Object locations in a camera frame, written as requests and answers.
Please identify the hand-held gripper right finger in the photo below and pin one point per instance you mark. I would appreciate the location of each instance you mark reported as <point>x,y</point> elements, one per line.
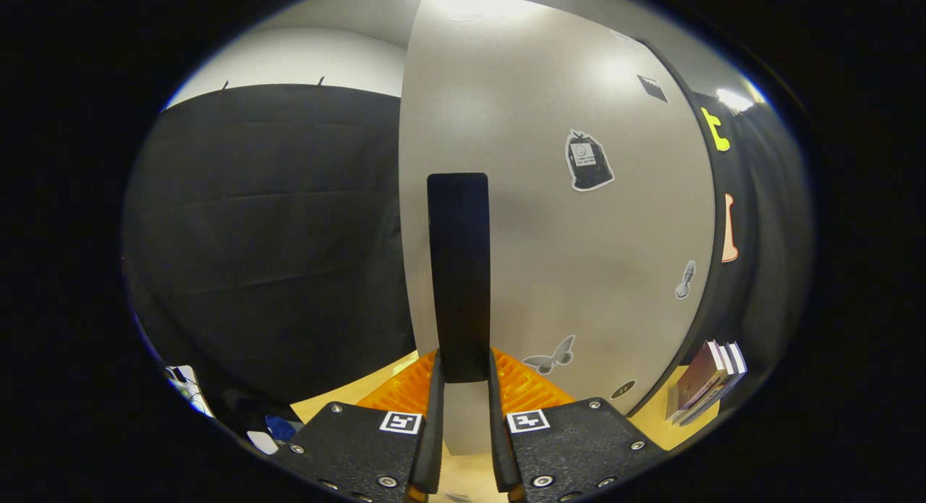
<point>500,445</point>

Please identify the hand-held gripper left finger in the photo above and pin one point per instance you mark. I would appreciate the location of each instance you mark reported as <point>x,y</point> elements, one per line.
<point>430,445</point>

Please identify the beige cabinet door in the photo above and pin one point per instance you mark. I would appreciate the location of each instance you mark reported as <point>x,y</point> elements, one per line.
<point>579,271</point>

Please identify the blue object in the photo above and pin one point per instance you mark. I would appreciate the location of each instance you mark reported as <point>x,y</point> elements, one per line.
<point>280,427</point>

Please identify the brown book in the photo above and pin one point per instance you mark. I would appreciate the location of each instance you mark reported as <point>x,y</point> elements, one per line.
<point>716,394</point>

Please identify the white object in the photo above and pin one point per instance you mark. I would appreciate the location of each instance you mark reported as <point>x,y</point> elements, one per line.
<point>189,391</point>

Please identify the grey blue book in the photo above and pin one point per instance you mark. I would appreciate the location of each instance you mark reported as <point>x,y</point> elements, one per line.
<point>736,365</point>

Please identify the dark grey cabinet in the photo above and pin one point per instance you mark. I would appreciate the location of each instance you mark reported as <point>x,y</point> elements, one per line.
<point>712,307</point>

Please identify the black backdrop cloth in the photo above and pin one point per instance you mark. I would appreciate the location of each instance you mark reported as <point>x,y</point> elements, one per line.
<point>275,235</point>

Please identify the small ceiling light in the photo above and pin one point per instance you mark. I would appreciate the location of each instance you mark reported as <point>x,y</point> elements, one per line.
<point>733,99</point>

